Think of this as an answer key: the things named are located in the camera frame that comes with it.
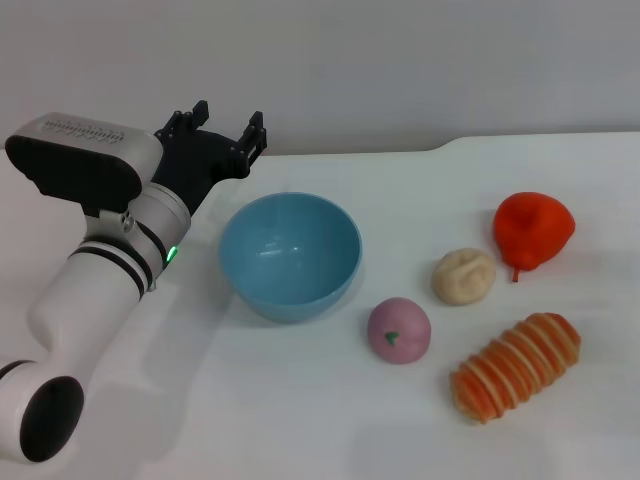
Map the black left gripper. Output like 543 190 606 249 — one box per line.
149 99 269 217

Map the blue plastic bowl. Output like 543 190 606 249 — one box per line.
218 192 362 323

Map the beige egg yolk pastry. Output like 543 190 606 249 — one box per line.
431 248 497 305

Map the pink bun with green leaf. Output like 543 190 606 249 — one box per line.
367 297 432 365

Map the red toy pear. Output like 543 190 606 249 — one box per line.
493 191 576 284

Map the orange striped bread loaf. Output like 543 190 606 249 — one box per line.
449 312 583 425

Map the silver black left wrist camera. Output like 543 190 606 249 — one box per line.
4 112 166 219

